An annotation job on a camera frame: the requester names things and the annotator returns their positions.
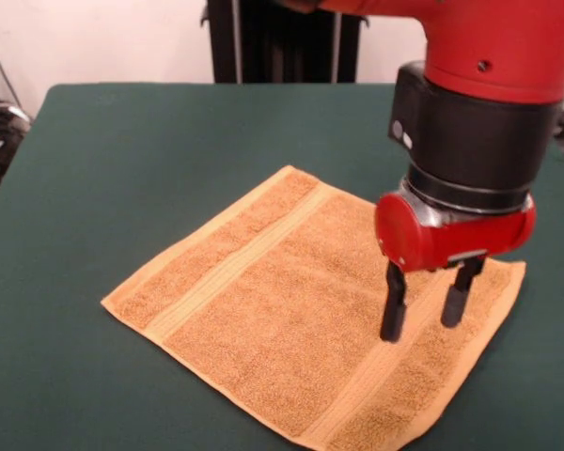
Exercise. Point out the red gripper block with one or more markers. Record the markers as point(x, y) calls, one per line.
point(409, 235)

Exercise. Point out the tan terry towel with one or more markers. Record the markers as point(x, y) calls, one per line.
point(263, 305)

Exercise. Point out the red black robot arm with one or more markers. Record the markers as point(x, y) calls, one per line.
point(489, 94)

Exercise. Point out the dark green table cloth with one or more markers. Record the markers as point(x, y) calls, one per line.
point(98, 141)

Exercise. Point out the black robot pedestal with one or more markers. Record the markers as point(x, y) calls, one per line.
point(282, 47)

